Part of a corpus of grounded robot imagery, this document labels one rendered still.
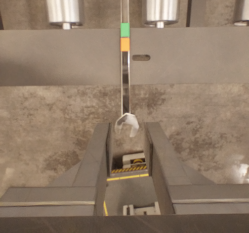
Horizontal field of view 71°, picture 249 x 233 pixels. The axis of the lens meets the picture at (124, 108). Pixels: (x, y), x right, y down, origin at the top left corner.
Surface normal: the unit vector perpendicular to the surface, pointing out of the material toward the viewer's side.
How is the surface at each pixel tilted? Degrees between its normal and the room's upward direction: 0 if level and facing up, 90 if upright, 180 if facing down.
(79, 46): 0
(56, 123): 0
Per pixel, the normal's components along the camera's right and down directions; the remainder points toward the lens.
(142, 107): 0.00, 0.29
